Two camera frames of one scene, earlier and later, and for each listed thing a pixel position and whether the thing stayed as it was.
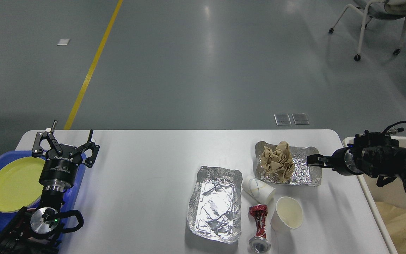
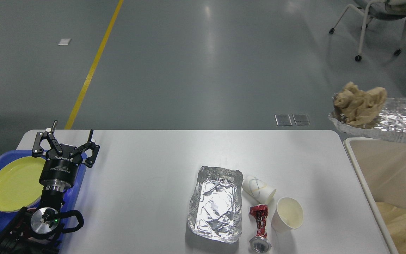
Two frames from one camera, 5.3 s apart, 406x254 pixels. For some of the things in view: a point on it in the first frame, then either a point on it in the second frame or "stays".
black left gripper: [58, 171] stays
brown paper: [280, 161] -> [359, 107]
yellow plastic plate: [15, 185] stays
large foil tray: [214, 211] stays
